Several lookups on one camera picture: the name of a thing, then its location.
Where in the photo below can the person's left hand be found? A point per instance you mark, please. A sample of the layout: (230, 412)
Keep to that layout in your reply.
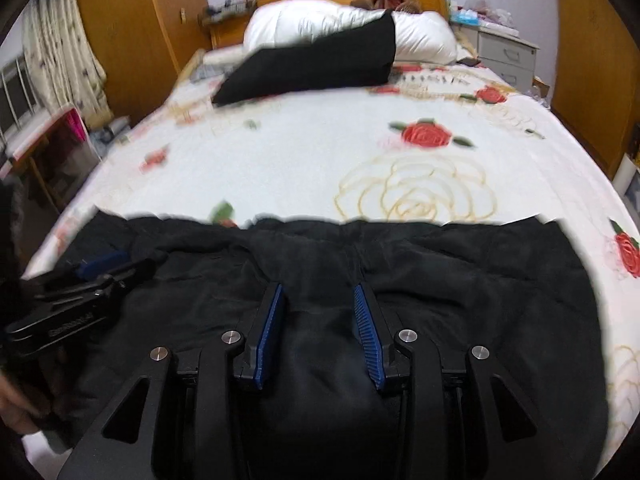
(17, 410)

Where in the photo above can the white duvet pillow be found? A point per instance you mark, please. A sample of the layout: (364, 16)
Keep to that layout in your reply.
(300, 20)

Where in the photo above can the barred window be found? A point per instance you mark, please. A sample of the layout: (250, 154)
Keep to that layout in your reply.
(15, 100)

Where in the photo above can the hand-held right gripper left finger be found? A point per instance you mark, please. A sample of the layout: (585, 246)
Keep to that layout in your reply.
(265, 340)

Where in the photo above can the grey nightstand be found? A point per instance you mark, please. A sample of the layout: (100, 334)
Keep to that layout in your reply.
(505, 57)

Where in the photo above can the headboard shelf with small things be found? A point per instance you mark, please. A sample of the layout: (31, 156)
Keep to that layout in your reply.
(227, 12)

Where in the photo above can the wooden wardrobe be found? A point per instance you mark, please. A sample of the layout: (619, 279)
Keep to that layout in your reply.
(595, 60)
(135, 35)

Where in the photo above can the patterned curtain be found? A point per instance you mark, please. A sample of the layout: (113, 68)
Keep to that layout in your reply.
(60, 50)

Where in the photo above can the folded black garment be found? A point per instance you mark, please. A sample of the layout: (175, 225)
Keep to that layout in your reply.
(310, 67)

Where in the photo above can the dark phone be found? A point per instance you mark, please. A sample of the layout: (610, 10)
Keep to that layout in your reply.
(469, 62)

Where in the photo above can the black puffer jacket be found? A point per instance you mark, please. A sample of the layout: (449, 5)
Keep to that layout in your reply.
(475, 280)

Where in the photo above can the pile of bags and tissues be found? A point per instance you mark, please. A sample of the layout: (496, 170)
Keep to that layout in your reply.
(480, 10)

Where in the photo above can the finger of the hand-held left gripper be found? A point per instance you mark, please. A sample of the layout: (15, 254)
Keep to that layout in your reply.
(137, 269)
(102, 264)

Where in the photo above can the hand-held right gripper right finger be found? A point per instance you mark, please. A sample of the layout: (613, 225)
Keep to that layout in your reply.
(367, 340)

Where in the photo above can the floral bed sheet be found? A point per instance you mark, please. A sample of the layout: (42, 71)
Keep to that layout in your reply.
(310, 160)

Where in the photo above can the pink storage box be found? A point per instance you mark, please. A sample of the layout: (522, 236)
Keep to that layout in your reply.
(70, 155)

